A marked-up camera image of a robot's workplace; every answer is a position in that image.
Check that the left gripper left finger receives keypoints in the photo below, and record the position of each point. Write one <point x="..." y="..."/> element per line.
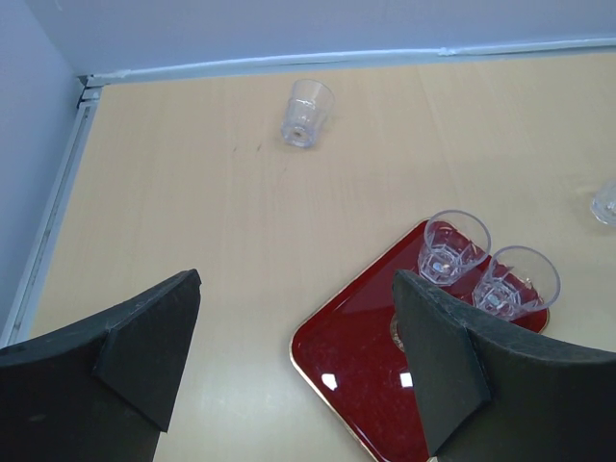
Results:
<point x="102" y="388"/>

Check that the red lacquer tray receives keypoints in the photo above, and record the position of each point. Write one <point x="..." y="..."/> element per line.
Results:
<point x="351" y="354"/>

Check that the clear glass right group left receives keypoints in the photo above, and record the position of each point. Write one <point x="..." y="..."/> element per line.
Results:
<point x="603" y="204"/>

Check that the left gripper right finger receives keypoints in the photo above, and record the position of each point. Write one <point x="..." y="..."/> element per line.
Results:
<point x="490" y="390"/>

